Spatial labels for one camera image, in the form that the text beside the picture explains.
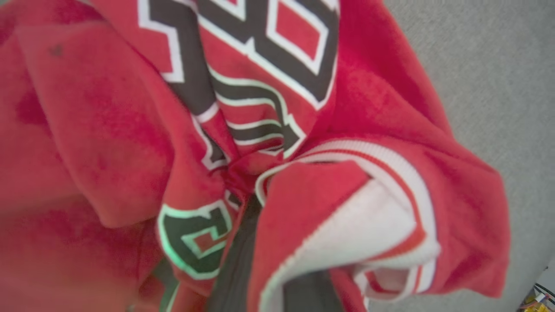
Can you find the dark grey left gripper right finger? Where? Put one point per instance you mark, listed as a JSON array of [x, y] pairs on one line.
[[310, 294]]

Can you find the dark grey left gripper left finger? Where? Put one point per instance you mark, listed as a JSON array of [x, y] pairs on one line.
[[236, 264]]

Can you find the grey fabric sofa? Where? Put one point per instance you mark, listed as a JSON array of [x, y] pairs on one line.
[[498, 65]]

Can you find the red jersey with black print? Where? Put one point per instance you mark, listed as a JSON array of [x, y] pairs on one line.
[[108, 130]]

